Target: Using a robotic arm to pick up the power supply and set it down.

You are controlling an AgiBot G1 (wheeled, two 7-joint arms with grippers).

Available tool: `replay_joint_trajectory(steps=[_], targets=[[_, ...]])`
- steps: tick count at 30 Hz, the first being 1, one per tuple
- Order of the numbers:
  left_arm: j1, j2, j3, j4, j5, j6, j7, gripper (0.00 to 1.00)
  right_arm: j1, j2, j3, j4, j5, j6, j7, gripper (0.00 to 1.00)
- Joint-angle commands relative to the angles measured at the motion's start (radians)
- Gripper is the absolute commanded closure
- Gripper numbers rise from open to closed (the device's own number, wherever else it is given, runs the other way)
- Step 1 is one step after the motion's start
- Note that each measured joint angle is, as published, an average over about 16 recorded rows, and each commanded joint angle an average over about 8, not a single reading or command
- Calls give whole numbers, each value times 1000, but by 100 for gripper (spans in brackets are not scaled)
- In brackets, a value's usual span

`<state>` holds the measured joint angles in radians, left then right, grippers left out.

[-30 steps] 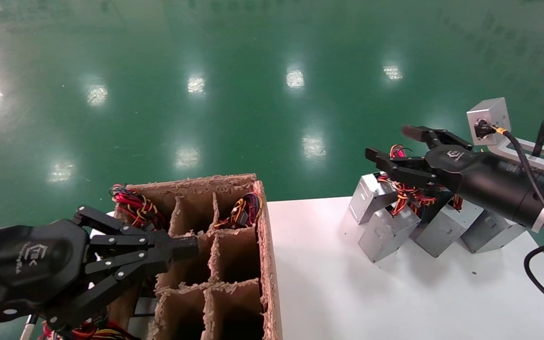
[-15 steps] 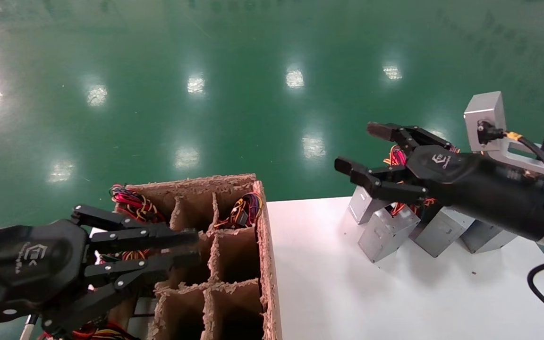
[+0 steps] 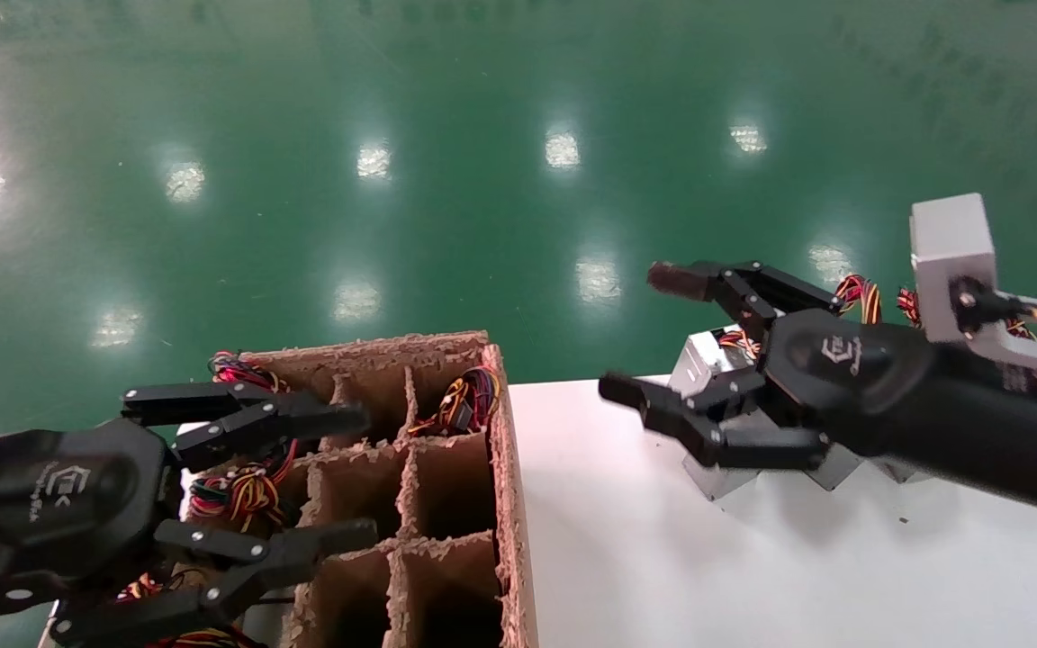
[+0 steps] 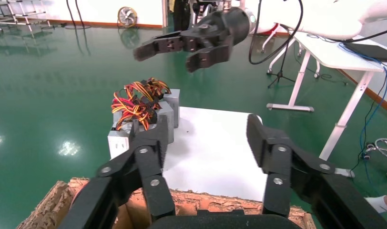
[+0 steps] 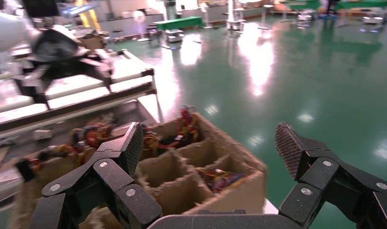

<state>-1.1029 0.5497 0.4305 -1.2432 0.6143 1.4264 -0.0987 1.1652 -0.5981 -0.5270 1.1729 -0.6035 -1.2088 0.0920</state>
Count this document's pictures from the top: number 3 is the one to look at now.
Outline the brown cardboard divider box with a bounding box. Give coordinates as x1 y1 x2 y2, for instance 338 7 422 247
178 330 539 648

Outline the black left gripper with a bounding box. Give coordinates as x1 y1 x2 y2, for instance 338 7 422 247
0 418 380 647

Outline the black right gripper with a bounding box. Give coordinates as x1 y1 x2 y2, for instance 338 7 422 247
598 260 1037 514

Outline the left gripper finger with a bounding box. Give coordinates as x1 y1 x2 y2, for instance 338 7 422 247
121 380 371 473

